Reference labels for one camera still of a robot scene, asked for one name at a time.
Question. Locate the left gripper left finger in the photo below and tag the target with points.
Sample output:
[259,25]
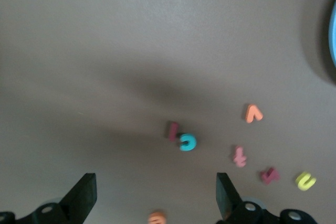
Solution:
[77,200]

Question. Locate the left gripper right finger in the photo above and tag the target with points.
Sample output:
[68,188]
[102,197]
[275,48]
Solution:
[232,208]

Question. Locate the teal foam letter c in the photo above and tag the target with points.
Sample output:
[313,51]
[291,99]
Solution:
[193,140]

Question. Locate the dark red foam letter l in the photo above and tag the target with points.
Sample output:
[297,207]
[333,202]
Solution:
[172,130]

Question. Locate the salmon foam letter f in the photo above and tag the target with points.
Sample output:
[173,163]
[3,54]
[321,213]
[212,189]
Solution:
[239,157]

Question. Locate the yellow foam letter u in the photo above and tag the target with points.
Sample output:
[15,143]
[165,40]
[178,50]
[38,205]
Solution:
[302,185]

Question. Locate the orange foam letter e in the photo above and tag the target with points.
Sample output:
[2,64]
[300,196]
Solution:
[157,218]

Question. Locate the orange foam letter v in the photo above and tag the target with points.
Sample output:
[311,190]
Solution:
[248,116]

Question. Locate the brown table mat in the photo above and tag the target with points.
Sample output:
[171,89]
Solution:
[78,24]

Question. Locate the blue round plate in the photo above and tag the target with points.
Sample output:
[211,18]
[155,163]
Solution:
[333,37]

